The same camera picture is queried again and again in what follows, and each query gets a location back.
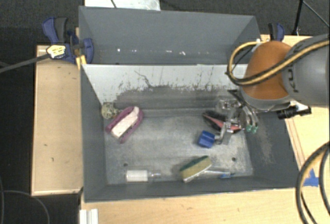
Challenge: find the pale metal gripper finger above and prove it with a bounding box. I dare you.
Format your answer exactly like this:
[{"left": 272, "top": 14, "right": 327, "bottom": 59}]
[
  {"left": 222, "top": 127, "right": 234, "bottom": 146},
  {"left": 214, "top": 124, "right": 227, "bottom": 145}
]

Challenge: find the blue ribbed block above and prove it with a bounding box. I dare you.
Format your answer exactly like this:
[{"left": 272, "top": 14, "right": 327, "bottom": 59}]
[{"left": 197, "top": 130, "right": 216, "bottom": 149}]

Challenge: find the clear tube with blue tip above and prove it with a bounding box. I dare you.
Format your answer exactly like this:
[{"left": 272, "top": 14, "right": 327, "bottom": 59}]
[{"left": 203, "top": 168, "right": 237, "bottom": 180}]

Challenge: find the yellow and green sponge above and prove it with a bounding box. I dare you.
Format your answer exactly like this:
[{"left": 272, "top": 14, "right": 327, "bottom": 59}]
[{"left": 178, "top": 155, "right": 213, "bottom": 183}]

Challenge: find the grey metal bin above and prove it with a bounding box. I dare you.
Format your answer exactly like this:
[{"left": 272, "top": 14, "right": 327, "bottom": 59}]
[{"left": 77, "top": 6, "right": 301, "bottom": 202}]

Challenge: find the speckled beige ball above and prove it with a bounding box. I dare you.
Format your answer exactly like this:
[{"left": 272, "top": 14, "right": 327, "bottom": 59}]
[{"left": 101, "top": 102, "right": 121, "bottom": 120}]

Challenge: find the pale wood board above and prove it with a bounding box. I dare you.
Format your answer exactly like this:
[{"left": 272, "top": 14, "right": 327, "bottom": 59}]
[{"left": 30, "top": 44, "right": 85, "bottom": 197}]

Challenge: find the black cylinder on white bracket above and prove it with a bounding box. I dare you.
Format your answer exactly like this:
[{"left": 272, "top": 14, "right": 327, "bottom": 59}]
[{"left": 277, "top": 104, "right": 312, "bottom": 120}]

